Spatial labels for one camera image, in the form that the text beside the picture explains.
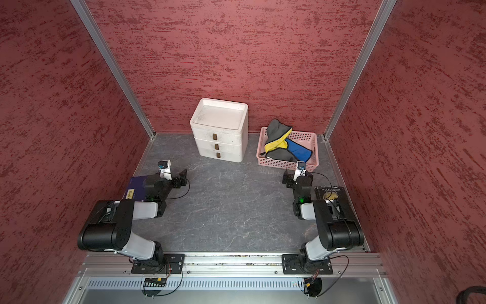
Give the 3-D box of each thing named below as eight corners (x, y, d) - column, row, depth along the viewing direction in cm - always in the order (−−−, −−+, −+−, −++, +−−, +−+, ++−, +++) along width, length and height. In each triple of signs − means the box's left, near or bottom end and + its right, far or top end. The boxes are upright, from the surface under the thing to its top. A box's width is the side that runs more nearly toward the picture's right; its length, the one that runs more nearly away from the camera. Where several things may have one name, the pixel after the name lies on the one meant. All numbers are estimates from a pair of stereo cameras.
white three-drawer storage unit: (197, 158, 111) (185, 125, 90) (208, 131, 126) (200, 97, 105) (244, 164, 108) (244, 132, 88) (250, 136, 123) (251, 102, 102)
